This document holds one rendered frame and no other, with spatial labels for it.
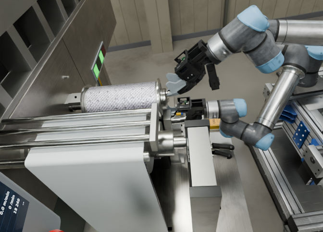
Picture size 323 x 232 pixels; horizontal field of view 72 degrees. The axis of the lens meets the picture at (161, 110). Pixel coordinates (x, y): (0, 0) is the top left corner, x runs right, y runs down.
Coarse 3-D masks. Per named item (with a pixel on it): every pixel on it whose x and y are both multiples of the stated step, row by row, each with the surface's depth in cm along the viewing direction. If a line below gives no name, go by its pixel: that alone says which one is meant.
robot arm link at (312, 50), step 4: (308, 48) 121; (312, 48) 121; (316, 48) 121; (320, 48) 121; (308, 52) 121; (312, 52) 120; (316, 52) 119; (320, 52) 119; (312, 56) 121; (316, 56) 120; (320, 56) 120; (312, 60) 122; (316, 60) 121; (320, 60) 121; (312, 64) 124; (316, 64) 123; (320, 64) 124; (308, 68) 126; (312, 68) 125; (316, 68) 125
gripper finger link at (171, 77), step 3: (168, 75) 75; (171, 75) 75; (174, 75) 75; (177, 75) 74; (168, 78) 76; (171, 78) 75; (174, 78) 75; (177, 78) 75; (180, 78) 75; (171, 81) 76; (174, 81) 76; (168, 90) 78
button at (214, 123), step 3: (210, 120) 112; (213, 120) 111; (216, 120) 111; (219, 120) 111; (210, 123) 110; (213, 123) 110; (216, 123) 110; (210, 126) 109; (213, 126) 109; (216, 126) 109
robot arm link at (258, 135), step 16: (288, 48) 92; (304, 48) 91; (288, 64) 91; (304, 64) 89; (288, 80) 90; (272, 96) 91; (288, 96) 90; (272, 112) 88; (256, 128) 89; (272, 128) 89; (256, 144) 88
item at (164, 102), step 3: (162, 90) 76; (165, 90) 77; (162, 93) 76; (165, 93) 76; (162, 96) 75; (165, 96) 75; (162, 99) 75; (165, 99) 75; (162, 102) 75; (165, 102) 75; (162, 105) 76; (165, 105) 76; (162, 108) 77; (165, 108) 77
